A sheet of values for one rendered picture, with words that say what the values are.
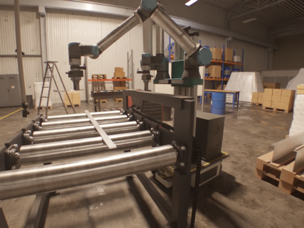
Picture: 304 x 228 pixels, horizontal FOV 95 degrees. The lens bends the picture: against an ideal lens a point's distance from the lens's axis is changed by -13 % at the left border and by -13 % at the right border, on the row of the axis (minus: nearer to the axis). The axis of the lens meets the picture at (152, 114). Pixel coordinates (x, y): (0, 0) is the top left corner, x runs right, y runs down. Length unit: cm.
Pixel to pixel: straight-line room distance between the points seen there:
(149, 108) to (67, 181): 308
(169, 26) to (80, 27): 1061
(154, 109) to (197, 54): 249
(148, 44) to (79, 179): 155
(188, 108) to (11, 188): 83
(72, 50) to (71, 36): 1035
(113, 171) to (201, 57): 108
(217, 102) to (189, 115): 580
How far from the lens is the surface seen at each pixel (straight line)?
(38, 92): 929
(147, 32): 189
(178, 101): 88
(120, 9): 1198
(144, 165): 79
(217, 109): 665
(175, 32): 139
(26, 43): 1190
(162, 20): 139
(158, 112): 374
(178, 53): 199
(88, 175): 74
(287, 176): 238
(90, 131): 129
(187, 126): 84
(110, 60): 1158
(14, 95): 1135
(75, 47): 132
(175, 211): 114
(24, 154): 106
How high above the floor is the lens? 125
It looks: 11 degrees down
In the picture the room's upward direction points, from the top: straight up
